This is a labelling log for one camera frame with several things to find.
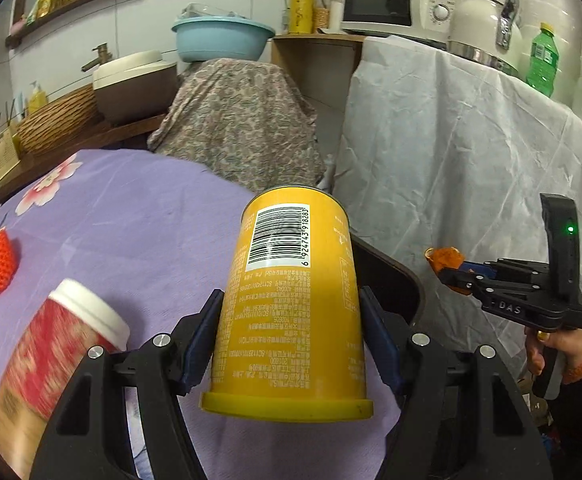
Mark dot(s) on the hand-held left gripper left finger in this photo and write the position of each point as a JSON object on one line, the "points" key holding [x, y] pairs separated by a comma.
{"points": [[198, 345]]}

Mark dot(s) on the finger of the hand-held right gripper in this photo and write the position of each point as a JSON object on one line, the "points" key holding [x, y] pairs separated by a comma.
{"points": [[463, 282], [511, 270]]}

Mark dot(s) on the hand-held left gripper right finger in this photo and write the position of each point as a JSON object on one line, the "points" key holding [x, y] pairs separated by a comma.
{"points": [[381, 340]]}

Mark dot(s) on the orange peel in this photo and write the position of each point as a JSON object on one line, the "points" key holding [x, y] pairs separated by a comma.
{"points": [[446, 257]]}

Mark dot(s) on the yellow snack canister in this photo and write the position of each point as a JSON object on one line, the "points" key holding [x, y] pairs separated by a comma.
{"points": [[291, 310]]}

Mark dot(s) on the person's right hand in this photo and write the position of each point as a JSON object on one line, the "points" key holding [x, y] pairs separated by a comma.
{"points": [[533, 355]]}

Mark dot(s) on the white cover cloth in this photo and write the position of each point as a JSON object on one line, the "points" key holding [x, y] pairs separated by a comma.
{"points": [[446, 160]]}

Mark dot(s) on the purple floral tablecloth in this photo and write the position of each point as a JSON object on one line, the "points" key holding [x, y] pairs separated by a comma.
{"points": [[121, 220]]}

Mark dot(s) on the red canister with white lid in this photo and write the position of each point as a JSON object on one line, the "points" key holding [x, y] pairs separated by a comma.
{"points": [[36, 360]]}

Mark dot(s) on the green plastic bottle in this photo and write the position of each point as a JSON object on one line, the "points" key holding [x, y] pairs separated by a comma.
{"points": [[541, 65]]}

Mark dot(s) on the wooden counter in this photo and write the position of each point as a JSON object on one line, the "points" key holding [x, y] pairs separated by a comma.
{"points": [[86, 155]]}

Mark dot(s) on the floral cloth cover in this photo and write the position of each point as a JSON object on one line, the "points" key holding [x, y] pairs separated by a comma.
{"points": [[236, 120]]}

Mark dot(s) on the wooden cabinet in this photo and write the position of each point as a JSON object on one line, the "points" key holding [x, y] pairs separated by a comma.
{"points": [[321, 85]]}

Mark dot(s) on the cream electric kettle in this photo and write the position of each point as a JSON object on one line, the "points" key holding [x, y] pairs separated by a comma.
{"points": [[481, 25]]}

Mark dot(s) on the wicker basket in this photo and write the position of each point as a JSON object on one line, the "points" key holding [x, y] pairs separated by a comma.
{"points": [[61, 125]]}

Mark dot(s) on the brown white rice cooker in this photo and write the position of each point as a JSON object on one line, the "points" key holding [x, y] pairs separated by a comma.
{"points": [[131, 90]]}

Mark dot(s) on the beige utensil holder box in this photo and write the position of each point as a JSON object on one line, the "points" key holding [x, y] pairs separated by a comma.
{"points": [[1, 157]]}

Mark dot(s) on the white microwave oven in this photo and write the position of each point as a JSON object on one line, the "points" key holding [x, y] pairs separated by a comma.
{"points": [[381, 5]]}

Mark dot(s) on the yellow soap bottle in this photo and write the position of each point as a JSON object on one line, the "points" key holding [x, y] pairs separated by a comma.
{"points": [[36, 102]]}

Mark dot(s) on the bunch of chopsticks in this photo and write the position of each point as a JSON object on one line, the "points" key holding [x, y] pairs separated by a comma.
{"points": [[7, 112]]}

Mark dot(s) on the glass jar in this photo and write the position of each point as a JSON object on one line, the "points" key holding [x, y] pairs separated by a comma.
{"points": [[328, 10]]}

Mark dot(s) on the brass faucet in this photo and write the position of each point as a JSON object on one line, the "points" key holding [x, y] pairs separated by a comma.
{"points": [[96, 57]]}

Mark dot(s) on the light blue plastic basin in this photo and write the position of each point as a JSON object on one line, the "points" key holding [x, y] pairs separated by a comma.
{"points": [[221, 40]]}

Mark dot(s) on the clear glass bowl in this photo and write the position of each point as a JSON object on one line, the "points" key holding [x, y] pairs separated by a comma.
{"points": [[211, 10]]}

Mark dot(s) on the wooden wall shelf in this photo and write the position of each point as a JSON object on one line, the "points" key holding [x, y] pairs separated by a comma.
{"points": [[86, 2]]}

